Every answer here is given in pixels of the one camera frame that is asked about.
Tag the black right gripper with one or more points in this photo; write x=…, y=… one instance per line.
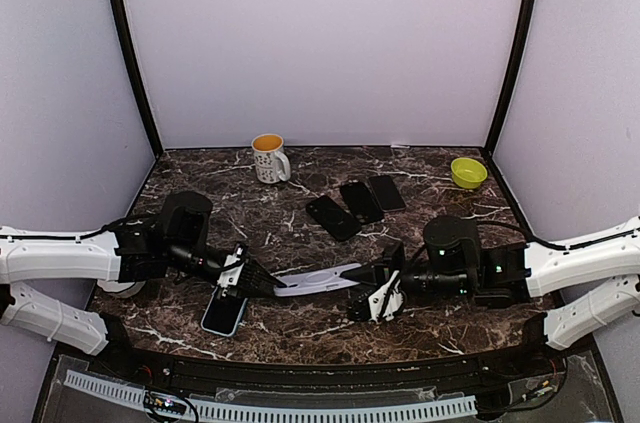
x=376, y=274

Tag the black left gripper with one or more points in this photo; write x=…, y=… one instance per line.
x=241, y=292

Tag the purple phone with dark screen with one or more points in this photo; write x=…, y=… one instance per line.
x=386, y=193

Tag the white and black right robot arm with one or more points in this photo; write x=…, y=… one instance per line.
x=451, y=262

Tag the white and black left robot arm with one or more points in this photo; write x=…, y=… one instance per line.
x=121, y=257

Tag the phone in blue case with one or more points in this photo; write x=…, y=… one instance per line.
x=223, y=315

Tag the white patterned mug yellow inside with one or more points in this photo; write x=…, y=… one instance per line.
x=271, y=163

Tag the white fluted bowl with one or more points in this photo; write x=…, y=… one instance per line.
x=119, y=289

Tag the green bowl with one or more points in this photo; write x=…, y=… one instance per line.
x=468, y=173

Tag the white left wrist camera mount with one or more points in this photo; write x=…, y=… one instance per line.
x=231, y=271

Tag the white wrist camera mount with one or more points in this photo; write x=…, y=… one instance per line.
x=231, y=271
x=378, y=305

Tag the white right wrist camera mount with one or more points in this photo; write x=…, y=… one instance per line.
x=378, y=305

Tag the white slotted cable duct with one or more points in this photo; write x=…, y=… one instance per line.
x=166, y=407

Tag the black front rail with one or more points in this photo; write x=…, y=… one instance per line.
x=483, y=372

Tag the black frame post left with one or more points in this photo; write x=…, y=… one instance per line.
x=120, y=18

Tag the black frame post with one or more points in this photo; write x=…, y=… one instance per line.
x=516, y=54
x=120, y=18

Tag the black frame post right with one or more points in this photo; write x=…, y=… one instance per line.
x=516, y=54

